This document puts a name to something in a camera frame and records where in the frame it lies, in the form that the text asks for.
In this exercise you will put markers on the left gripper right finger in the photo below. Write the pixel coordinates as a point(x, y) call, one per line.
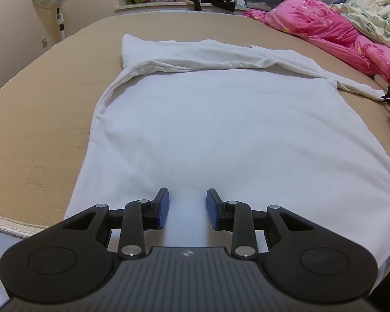
point(300, 258)

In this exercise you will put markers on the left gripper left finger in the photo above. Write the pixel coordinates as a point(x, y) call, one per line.
point(70, 260)

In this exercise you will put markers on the white long-sleeve shirt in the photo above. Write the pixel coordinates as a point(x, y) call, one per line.
point(260, 126)

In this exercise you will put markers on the floral white blanket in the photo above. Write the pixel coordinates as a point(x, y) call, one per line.
point(370, 17)

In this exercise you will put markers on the pink quilt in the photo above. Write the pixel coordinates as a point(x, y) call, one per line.
point(315, 22)

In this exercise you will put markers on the beige mattress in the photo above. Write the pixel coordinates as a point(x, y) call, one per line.
point(46, 110)

